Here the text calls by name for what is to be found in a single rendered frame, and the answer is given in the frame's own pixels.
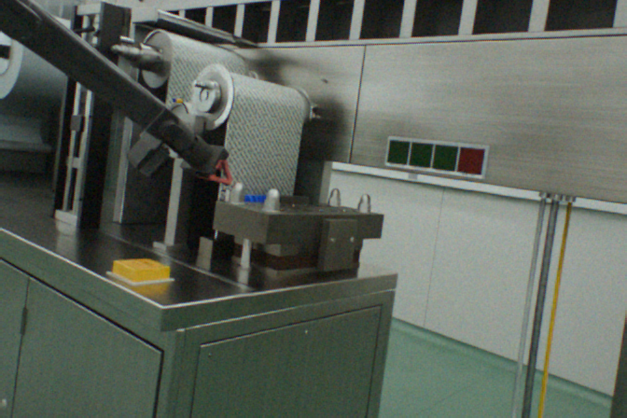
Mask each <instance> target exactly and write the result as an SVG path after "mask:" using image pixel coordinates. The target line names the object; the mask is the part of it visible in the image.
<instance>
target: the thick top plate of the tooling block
mask: <svg viewBox="0 0 627 418"><path fill-rule="evenodd" d="M263 204H264V202H245V204H235V203H230V202H226V201H216V212H215V221H213V230H220V231H223V232H226V234H230V235H233V236H236V237H240V238H244V239H246V240H249V241H253V242H257V243H260V244H296V243H315V242H321V234H322V228H323V219H324V218H352V219H356V221H357V227H356V234H355V239H356V240H368V239H381V238H382V230H383V217H384V215H383V214H378V213H373V212H371V213H370V214H368V213H361V212H357V211H356V209H355V208H350V207H344V206H341V207H334V206H327V204H326V203H308V204H294V203H280V210H279V211H280V213H272V212H265V211H262V209H263Z"/></svg>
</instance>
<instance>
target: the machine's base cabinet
mask: <svg viewBox="0 0 627 418"><path fill-rule="evenodd" d="M395 294H396V290H395V289H391V290H386V291H380V292H375V293H368V294H364V295H358V296H352V297H348V298H341V299H336V300H326V301H320V302H316V303H315V304H310V305H304V306H299V307H293V308H288V309H283V310H277V311H271V312H266V313H255V315H250V316H245V317H239V318H234V319H228V320H223V321H216V322H212V323H207V324H206V325H200V326H196V327H185V328H179V329H174V330H168V331H162V333H160V331H159V332H158V330H156V329H154V328H152V327H150V326H148V325H145V324H143V323H142V322H140V321H138V320H136V319H133V318H132V317H131V316H130V315H128V314H126V313H124V312H122V311H120V310H118V309H116V308H114V307H113V306H110V305H108V304H106V303H105V302H104V301H102V300H99V299H97V298H95V297H94V296H93V295H91V294H88V293H86V292H84V291H83V290H81V289H79V288H77V287H76V286H73V285H72V284H70V283H67V282H65V281H64V280H63V279H61V278H59V277H56V276H54V275H53V274H51V272H47V271H45V270H43V269H42V268H40V267H37V266H36V265H34V264H33V263H31V262H29V261H26V260H24V258H22V257H20V256H17V255H15V254H13V253H12V252H10V251H7V250H6V249H4V248H3V247H1V245H0V418H379V411H380V406H381V398H382V391H383V377H384V370H385V363H386V356H387V349H388V343H389V335H390V328H391V321H392V314H393V307H394V301H395Z"/></svg>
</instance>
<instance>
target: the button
mask: <svg viewBox="0 0 627 418"><path fill-rule="evenodd" d="M113 273H114V274H116V275H118V276H122V277H124V278H126V279H128V280H130V282H133V283H139V281H149V280H160V279H169V275H170V267H169V266H166V265H163V264H160V263H159V262H157V261H154V260H151V259H148V258H146V259H130V260H116V261H114V266H113Z"/></svg>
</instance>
